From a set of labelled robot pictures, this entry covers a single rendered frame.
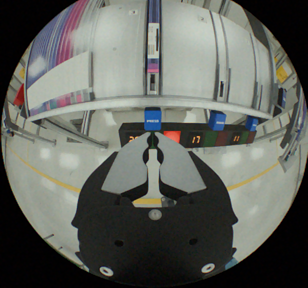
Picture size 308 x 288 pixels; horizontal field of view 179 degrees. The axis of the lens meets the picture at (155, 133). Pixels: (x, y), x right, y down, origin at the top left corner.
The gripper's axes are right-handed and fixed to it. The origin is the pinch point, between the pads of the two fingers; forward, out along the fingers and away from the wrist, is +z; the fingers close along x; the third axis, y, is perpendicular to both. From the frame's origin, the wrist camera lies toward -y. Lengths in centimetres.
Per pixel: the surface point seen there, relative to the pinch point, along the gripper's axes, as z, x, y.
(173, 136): 5.8, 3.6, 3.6
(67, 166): 44, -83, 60
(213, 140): 5.8, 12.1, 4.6
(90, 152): 55, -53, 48
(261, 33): 5.7, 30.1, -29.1
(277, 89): 2.4, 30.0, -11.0
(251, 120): 4.3, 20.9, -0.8
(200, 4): 123, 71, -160
